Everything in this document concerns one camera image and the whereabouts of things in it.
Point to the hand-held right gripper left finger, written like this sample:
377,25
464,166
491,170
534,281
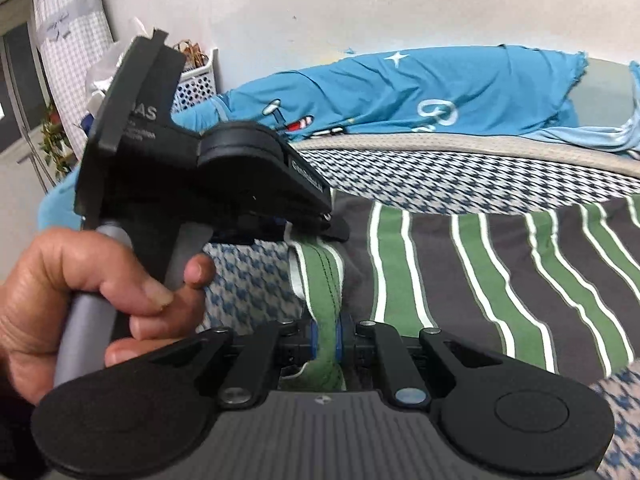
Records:
313,342

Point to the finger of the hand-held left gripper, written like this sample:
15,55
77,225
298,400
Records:
325,225

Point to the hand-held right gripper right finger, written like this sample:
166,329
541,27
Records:
342,344

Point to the green grey striped shirt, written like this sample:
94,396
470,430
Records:
475,280

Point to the person's left hand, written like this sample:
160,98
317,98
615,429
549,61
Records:
35,310

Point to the white perforated plastic basket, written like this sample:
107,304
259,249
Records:
197,87

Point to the red flower plant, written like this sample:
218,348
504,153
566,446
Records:
57,145

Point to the clear plastic bag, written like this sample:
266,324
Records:
102,77

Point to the houndstooth mattress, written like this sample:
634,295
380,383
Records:
450,170

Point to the checkered fabric wardrobe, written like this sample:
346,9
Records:
70,60

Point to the dark glass door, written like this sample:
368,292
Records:
22,100

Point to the blue printed blanket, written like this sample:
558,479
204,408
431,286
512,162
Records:
450,90

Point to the light blue cloth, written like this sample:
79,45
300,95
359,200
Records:
590,137

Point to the grey pillow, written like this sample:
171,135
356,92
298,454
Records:
602,92

